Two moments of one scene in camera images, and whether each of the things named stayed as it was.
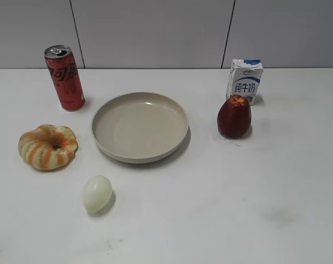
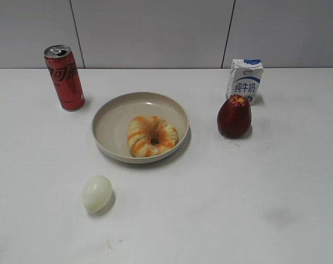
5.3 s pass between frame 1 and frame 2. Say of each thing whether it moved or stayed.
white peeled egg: stayed
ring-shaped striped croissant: moved
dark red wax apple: stayed
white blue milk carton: stayed
